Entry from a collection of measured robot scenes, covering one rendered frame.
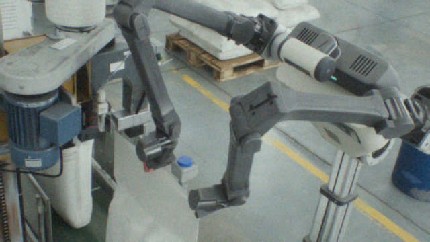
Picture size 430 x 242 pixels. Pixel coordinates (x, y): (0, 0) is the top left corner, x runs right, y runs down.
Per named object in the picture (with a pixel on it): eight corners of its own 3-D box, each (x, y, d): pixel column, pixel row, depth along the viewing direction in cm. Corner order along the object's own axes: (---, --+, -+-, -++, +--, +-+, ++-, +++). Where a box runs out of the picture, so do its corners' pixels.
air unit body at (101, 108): (110, 131, 191) (111, 92, 183) (98, 134, 188) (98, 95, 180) (104, 125, 194) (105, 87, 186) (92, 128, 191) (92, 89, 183)
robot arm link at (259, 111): (270, 115, 102) (255, 71, 107) (234, 149, 112) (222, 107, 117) (422, 124, 126) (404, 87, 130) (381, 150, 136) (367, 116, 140)
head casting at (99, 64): (149, 110, 206) (153, 37, 191) (90, 126, 192) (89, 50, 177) (111, 78, 225) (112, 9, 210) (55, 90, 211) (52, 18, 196)
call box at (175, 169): (197, 177, 221) (198, 165, 218) (181, 182, 217) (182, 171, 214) (185, 166, 226) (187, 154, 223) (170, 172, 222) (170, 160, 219)
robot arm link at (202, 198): (248, 199, 145) (240, 171, 149) (212, 202, 139) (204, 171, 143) (228, 216, 154) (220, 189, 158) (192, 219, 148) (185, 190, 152)
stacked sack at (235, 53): (255, 55, 492) (257, 42, 486) (218, 64, 467) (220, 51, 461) (211, 29, 534) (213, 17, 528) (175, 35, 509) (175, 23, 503)
